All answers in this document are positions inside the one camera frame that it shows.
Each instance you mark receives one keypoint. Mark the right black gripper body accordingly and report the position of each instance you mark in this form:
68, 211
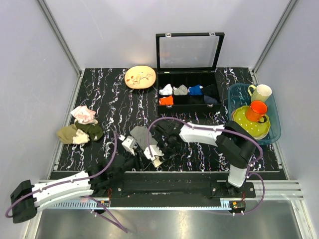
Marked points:
168, 148

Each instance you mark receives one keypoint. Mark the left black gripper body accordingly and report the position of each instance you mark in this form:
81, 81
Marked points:
131, 161

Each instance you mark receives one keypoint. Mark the grey underwear with cream waistband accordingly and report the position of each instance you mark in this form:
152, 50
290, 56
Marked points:
144, 139

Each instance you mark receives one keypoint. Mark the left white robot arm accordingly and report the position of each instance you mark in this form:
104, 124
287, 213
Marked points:
28, 199

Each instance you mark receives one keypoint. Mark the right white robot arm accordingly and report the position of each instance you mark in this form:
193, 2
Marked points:
232, 140

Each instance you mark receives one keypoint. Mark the orange rolled underwear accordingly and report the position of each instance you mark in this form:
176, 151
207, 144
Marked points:
166, 101

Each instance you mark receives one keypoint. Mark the white rolled underwear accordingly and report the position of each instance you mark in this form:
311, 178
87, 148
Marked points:
166, 91

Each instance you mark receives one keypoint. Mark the grey rolled underwear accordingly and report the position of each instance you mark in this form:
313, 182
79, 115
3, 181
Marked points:
182, 90

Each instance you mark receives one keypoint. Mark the navy rolled underwear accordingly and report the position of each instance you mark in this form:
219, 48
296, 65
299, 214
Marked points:
210, 100

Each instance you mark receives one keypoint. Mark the blue rolled underwear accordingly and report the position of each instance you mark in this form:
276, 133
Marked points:
195, 90

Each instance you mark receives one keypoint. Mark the olive and khaki underwear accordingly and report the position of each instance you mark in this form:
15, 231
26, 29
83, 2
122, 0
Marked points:
78, 133

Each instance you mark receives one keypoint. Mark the black rolled underwear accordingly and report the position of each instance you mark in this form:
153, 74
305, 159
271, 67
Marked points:
210, 90

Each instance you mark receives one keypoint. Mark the pink and white underwear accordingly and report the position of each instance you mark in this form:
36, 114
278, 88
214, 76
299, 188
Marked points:
83, 114

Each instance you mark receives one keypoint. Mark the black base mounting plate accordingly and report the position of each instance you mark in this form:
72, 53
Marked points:
170, 189

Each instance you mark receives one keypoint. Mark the black compartment storage box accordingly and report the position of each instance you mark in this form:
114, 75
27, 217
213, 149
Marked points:
188, 59

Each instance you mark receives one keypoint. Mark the oval painted wooden plate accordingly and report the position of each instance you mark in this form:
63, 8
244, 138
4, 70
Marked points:
140, 77

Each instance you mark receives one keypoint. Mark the teal transparent plastic bin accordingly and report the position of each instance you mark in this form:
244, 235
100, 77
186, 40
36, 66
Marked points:
238, 96

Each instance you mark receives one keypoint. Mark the green dotted plate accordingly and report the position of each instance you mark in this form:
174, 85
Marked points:
256, 129

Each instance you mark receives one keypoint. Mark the orange mug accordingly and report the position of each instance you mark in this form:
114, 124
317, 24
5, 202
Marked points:
256, 112

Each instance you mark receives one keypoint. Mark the cream yellow mug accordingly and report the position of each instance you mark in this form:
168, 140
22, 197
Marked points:
259, 93

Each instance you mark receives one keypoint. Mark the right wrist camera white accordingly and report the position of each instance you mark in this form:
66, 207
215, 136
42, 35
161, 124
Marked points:
153, 153

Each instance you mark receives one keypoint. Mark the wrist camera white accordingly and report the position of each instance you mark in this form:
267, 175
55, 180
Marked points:
153, 153
129, 144

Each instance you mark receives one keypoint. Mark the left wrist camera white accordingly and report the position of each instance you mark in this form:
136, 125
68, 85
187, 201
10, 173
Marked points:
129, 144

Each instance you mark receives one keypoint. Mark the aluminium frame post left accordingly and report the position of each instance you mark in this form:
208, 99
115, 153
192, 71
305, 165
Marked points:
58, 34

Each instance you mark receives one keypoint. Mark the aluminium frame post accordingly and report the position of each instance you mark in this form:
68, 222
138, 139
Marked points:
277, 30
58, 34

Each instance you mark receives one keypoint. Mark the aluminium frame post right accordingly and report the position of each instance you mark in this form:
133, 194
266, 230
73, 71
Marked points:
277, 30

